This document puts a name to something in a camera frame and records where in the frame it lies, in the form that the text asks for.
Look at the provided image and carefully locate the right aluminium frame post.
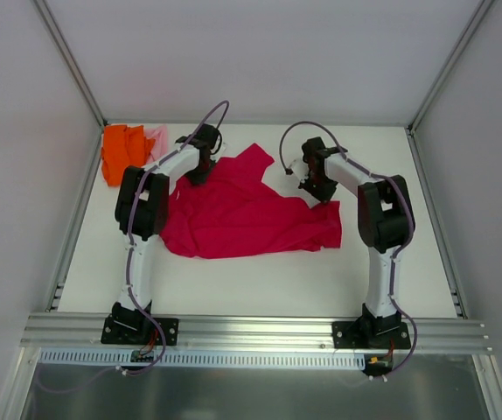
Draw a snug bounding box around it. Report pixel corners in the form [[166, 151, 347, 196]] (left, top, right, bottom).
[[406, 0, 497, 132]]

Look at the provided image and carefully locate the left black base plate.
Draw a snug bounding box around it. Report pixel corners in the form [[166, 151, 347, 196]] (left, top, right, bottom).
[[100, 316, 179, 346]]

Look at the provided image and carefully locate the aluminium frame post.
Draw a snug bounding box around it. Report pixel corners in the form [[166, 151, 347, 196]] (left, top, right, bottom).
[[406, 0, 497, 132], [31, 0, 108, 129]]

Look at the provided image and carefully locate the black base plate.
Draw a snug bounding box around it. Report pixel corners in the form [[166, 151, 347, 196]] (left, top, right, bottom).
[[331, 320, 412, 350], [100, 316, 179, 346]]

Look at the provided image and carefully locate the left aluminium frame post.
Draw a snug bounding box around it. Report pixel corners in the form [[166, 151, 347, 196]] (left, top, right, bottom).
[[31, 0, 108, 129]]

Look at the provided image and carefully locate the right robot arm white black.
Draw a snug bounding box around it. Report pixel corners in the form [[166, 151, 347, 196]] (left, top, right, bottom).
[[299, 136, 415, 349]]

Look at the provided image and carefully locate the orange t shirt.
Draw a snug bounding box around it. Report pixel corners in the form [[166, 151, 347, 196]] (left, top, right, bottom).
[[101, 124, 151, 187]]

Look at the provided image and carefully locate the red t shirt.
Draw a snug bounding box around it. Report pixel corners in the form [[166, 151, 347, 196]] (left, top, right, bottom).
[[160, 143, 343, 259]]

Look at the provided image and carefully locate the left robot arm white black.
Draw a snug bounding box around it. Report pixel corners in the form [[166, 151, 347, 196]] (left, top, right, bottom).
[[101, 123, 223, 345]]

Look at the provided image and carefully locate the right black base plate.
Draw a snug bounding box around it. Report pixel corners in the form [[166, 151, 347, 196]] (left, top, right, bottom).
[[331, 320, 412, 350]]

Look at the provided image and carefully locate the pink t shirt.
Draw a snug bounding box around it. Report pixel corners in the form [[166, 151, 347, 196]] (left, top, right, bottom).
[[143, 125, 169, 164]]

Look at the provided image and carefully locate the aluminium mounting rail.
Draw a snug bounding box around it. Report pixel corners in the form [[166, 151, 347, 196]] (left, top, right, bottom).
[[18, 311, 493, 354]]

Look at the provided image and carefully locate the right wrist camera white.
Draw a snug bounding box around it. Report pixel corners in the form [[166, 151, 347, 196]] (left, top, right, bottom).
[[284, 158, 309, 182]]

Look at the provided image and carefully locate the white slotted cable duct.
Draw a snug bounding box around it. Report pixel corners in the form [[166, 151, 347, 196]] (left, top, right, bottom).
[[38, 347, 366, 371]]

